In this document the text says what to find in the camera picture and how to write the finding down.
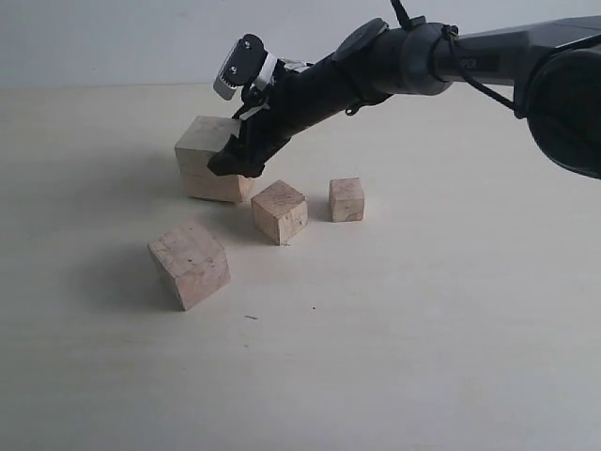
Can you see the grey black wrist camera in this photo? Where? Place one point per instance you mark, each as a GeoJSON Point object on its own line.
{"type": "Point", "coordinates": [248, 63]}

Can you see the third largest wooden cube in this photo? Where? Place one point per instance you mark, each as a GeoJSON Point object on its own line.
{"type": "Point", "coordinates": [280, 212]}

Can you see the second largest wooden cube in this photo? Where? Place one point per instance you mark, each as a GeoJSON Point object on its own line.
{"type": "Point", "coordinates": [191, 262]}

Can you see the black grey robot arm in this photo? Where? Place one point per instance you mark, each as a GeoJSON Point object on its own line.
{"type": "Point", "coordinates": [546, 73]}

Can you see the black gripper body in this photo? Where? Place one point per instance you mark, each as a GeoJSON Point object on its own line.
{"type": "Point", "coordinates": [294, 102]}

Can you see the smallest wooden cube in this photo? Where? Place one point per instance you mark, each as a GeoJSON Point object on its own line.
{"type": "Point", "coordinates": [346, 200]}

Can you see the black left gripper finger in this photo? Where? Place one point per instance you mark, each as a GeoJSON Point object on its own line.
{"type": "Point", "coordinates": [223, 164]}

